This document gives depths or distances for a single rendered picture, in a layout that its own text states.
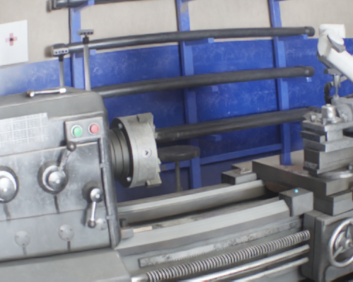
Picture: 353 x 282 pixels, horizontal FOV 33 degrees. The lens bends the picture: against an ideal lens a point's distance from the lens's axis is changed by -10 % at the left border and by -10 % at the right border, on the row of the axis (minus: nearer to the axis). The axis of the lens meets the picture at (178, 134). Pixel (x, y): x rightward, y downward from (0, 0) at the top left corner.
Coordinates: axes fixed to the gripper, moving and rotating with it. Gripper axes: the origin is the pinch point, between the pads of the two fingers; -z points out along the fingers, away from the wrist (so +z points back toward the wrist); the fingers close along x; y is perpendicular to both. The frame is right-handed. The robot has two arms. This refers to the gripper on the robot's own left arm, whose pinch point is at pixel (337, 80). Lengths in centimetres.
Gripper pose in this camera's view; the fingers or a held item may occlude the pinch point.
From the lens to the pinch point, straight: 278.7
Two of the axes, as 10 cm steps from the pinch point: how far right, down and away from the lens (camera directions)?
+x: 9.9, -0.5, -1.1
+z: -0.7, -9.8, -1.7
